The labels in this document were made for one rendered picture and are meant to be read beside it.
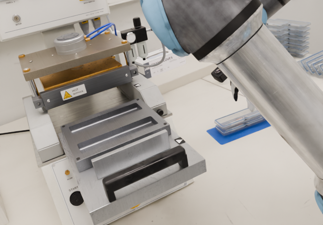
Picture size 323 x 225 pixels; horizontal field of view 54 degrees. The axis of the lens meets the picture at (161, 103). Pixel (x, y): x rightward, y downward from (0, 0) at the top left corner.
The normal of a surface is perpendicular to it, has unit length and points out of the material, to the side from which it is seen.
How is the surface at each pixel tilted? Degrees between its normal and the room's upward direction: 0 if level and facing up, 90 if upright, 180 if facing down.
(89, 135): 0
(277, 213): 0
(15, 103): 90
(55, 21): 90
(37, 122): 0
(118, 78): 90
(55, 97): 90
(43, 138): 40
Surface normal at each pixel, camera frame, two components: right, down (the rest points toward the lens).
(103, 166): 0.44, 0.35
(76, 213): 0.33, -0.06
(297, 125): -0.40, 0.49
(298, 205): -0.16, -0.88
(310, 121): -0.11, 0.24
